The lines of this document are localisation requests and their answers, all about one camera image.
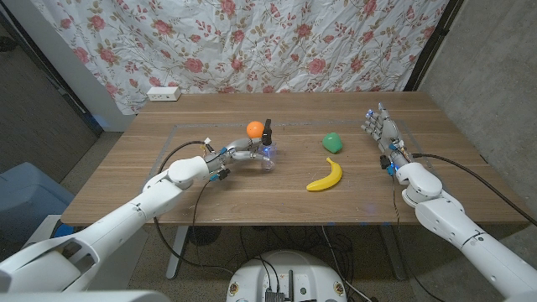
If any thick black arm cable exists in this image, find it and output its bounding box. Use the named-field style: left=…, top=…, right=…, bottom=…
left=412, top=153, right=537, bottom=227
left=153, top=140, right=236, bottom=273

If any black backdrop stand pole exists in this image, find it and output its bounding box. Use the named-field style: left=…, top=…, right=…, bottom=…
left=403, top=0, right=466, bottom=92

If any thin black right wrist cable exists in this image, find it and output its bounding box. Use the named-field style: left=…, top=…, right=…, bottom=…
left=390, top=174, right=448, bottom=302

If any thin black left wrist cable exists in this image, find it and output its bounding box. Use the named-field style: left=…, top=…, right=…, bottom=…
left=190, top=179, right=213, bottom=269

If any blue plastic bin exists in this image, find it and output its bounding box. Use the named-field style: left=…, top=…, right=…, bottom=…
left=0, top=161, right=76, bottom=253

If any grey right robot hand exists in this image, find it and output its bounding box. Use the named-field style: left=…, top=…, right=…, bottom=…
left=361, top=102, right=411, bottom=165

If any white power strip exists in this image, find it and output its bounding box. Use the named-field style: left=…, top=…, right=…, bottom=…
left=146, top=86, right=182, bottom=102

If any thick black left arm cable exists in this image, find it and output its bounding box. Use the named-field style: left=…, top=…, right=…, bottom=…
left=153, top=140, right=236, bottom=273

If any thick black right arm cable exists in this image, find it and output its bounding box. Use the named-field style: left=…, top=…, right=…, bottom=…
left=412, top=153, right=537, bottom=227

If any orange toy ball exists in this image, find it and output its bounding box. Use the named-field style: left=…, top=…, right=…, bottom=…
left=246, top=120, right=265, bottom=140

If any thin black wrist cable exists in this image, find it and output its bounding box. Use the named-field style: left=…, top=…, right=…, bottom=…
left=190, top=179, right=213, bottom=269
left=390, top=174, right=448, bottom=302

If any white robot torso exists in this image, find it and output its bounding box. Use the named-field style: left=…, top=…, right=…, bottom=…
left=0, top=289, right=171, bottom=302

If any yellow toy banana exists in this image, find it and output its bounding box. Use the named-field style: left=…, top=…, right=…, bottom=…
left=305, top=157, right=344, bottom=193

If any clear spray bottle black cap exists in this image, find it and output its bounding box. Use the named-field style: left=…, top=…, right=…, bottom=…
left=259, top=118, right=278, bottom=173

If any black round disc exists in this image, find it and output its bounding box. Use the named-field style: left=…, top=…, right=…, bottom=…
left=187, top=226, right=222, bottom=247

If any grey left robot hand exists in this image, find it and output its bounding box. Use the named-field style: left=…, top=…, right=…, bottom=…
left=204, top=137, right=278, bottom=174

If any white stand with blue pads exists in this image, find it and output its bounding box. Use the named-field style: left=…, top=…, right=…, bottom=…
left=23, top=214, right=85, bottom=248

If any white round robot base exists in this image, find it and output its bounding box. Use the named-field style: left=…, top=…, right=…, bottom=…
left=226, top=250, right=348, bottom=302

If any white table leg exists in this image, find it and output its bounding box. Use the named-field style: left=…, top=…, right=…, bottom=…
left=165, top=225, right=190, bottom=281
left=379, top=225, right=407, bottom=281

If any floral curtain backdrop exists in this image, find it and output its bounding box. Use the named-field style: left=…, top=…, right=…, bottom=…
left=29, top=0, right=450, bottom=115

